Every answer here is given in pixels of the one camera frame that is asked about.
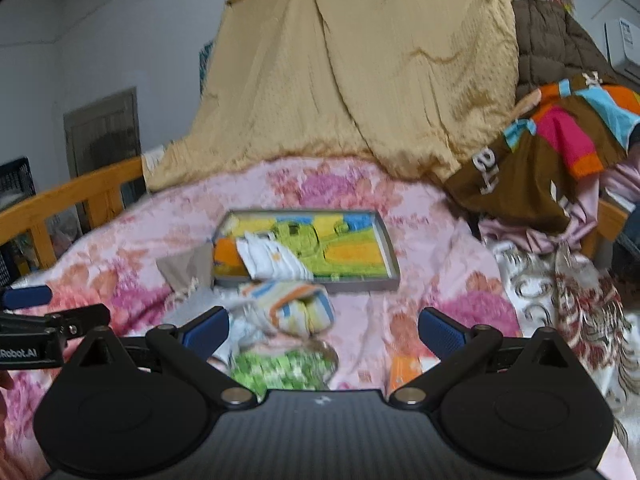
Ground dark object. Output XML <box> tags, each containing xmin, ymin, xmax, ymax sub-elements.
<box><xmin>612</xmin><ymin>205</ymin><xmax>640</xmax><ymax>286</ymax></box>

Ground striped pastel cloth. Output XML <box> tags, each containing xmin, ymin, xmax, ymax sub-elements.
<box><xmin>240</xmin><ymin>280</ymin><xmax>336</xmax><ymax>336</ymax></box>

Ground small white cloth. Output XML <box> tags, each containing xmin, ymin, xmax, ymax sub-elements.
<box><xmin>210</xmin><ymin>307</ymin><xmax>281</xmax><ymax>366</ymax></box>

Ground grey drawstring pouch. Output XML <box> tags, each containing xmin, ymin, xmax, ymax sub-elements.
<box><xmin>156</xmin><ymin>245</ymin><xmax>216</xmax><ymax>293</ymax></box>

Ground wooden frame piece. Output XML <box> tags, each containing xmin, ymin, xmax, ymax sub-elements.
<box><xmin>582</xmin><ymin>200</ymin><xmax>631</xmax><ymax>261</ymax></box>

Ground black plastic crate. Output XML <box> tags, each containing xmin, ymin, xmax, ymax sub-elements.
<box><xmin>0</xmin><ymin>156</ymin><xmax>38</xmax><ymax>288</ymax></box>

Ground orange folded cloth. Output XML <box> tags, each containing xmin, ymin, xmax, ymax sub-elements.
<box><xmin>215</xmin><ymin>237</ymin><xmax>251</xmax><ymax>277</ymax></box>

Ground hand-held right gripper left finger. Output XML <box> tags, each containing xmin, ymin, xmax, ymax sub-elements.
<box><xmin>65</xmin><ymin>305</ymin><xmax>256</xmax><ymax>408</ymax></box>

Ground brown multicoloured garment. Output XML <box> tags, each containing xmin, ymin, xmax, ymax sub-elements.
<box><xmin>445</xmin><ymin>72</ymin><xmax>640</xmax><ymax>233</ymax></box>

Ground white air conditioner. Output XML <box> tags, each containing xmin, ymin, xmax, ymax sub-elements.
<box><xmin>604</xmin><ymin>17</ymin><xmax>640</xmax><ymax>81</ymax></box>

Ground pink floral blanket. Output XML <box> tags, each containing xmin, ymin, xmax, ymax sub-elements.
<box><xmin>0</xmin><ymin>156</ymin><xmax>526</xmax><ymax>480</ymax></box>

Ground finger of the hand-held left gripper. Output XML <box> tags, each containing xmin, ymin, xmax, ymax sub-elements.
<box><xmin>0</xmin><ymin>285</ymin><xmax>54</xmax><ymax>311</ymax></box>
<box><xmin>0</xmin><ymin>303</ymin><xmax>112</xmax><ymax>342</ymax></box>

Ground cream brown patterned blanket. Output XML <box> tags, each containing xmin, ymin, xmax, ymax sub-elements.
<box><xmin>487</xmin><ymin>240</ymin><xmax>640</xmax><ymax>461</ymax></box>

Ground teal wall poster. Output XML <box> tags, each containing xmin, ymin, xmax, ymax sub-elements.
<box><xmin>199</xmin><ymin>40</ymin><xmax>216</xmax><ymax>96</ymax></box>

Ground bag of green candies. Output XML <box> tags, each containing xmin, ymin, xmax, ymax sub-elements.
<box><xmin>230</xmin><ymin>337</ymin><xmax>340</xmax><ymax>392</ymax></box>

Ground grey tray with colourful print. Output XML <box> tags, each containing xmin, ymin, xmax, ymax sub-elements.
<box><xmin>212</xmin><ymin>208</ymin><xmax>401</xmax><ymax>292</ymax></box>

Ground grey door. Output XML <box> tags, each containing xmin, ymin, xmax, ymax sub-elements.
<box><xmin>62</xmin><ymin>87</ymin><xmax>143</xmax><ymax>181</ymax></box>

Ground white folded cloth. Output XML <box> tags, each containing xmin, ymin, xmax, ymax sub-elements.
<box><xmin>235</xmin><ymin>232</ymin><xmax>313</xmax><ymax>281</ymax></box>

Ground orange cardboard box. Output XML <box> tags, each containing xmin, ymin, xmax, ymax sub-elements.
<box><xmin>389</xmin><ymin>355</ymin><xmax>441</xmax><ymax>395</ymax></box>

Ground brown quilted jacket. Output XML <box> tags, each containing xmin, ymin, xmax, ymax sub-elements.
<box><xmin>510</xmin><ymin>0</ymin><xmax>623</xmax><ymax>106</ymax></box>

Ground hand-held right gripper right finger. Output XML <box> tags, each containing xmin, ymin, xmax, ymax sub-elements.
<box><xmin>387</xmin><ymin>306</ymin><xmax>576</xmax><ymax>408</ymax></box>

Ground yellow quilt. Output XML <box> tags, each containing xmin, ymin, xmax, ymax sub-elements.
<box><xmin>145</xmin><ymin>0</ymin><xmax>523</xmax><ymax>193</ymax></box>

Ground wooden bed rail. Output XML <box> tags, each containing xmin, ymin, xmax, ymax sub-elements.
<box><xmin>0</xmin><ymin>156</ymin><xmax>147</xmax><ymax>271</ymax></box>

